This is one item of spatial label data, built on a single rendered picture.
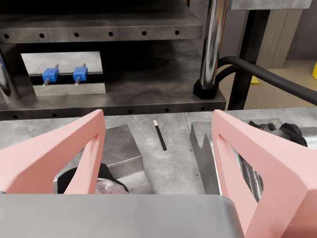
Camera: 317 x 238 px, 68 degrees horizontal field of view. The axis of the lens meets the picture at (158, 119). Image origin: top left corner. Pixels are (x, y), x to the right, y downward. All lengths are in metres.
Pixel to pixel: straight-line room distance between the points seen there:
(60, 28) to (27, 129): 0.35
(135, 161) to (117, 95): 0.48
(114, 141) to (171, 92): 0.47
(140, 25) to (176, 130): 0.38
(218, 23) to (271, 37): 2.31
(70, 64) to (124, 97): 0.23
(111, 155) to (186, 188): 0.20
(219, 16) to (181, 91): 0.32
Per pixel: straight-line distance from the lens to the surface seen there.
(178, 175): 0.61
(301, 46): 3.65
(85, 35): 0.89
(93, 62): 0.91
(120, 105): 0.88
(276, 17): 3.05
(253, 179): 0.51
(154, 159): 0.65
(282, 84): 0.86
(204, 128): 0.66
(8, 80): 1.01
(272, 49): 3.18
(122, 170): 0.51
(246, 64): 0.88
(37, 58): 0.95
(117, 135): 0.56
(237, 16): 3.19
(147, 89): 0.97
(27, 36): 0.94
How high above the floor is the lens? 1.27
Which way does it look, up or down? 37 degrees down
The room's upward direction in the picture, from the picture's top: straight up
